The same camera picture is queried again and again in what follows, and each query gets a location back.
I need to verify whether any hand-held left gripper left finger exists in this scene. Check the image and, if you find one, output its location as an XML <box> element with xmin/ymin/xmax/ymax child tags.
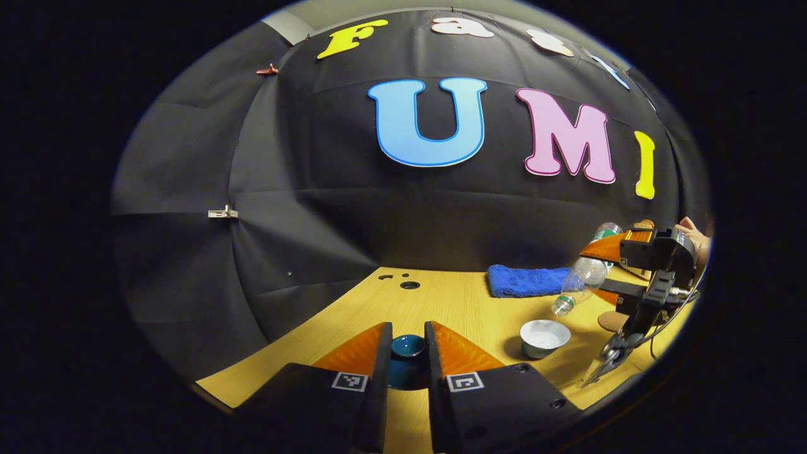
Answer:
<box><xmin>233</xmin><ymin>322</ymin><xmax>393</xmax><ymax>454</ymax></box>

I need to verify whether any blue towel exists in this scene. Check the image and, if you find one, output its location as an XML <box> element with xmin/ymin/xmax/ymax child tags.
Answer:
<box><xmin>487</xmin><ymin>264</ymin><xmax>584</xmax><ymax>299</ymax></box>

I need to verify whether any teal teacup lid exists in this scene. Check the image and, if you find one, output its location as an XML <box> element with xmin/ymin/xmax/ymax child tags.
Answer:
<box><xmin>388</xmin><ymin>334</ymin><xmax>431</xmax><ymax>390</ymax></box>

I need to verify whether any clear plastic water bottle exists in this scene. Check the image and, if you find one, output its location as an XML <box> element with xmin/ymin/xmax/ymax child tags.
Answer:
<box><xmin>551</xmin><ymin>222</ymin><xmax>624</xmax><ymax>317</ymax></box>

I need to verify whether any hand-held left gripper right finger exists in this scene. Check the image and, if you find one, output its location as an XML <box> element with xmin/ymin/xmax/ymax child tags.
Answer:
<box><xmin>424</xmin><ymin>320</ymin><xmax>581</xmax><ymax>454</ymax></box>

